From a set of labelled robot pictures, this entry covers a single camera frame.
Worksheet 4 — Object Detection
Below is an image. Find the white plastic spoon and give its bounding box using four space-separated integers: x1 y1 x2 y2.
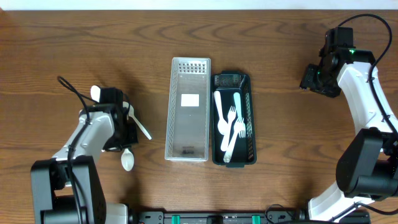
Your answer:
213 90 228 135
90 85 101 103

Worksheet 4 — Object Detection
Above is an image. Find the white plastic spoon bowl down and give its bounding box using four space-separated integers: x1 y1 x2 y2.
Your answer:
121 148 135 172

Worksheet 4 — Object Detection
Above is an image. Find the white plastic spoon crossing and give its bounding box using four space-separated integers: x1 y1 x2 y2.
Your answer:
123 101 152 140

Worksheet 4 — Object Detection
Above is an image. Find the pale blue plastic fork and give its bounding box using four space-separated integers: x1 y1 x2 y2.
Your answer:
233 92 246 138

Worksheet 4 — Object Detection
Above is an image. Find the white plastic fork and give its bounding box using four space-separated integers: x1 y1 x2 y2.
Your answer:
223 118 246 163
220 106 236 152

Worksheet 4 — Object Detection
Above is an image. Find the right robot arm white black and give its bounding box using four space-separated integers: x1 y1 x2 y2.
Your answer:
300 27 397 222

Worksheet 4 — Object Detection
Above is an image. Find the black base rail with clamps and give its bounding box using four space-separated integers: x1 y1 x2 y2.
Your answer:
105 203 371 224

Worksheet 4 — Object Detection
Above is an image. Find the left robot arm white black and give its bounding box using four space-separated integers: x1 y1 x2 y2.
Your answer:
30 88 138 223

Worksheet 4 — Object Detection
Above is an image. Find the dark green perforated plastic basket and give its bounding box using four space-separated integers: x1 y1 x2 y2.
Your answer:
211 71 257 167

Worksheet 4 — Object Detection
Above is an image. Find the clear perforated plastic basket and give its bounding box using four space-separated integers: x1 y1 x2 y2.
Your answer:
165 57 211 162

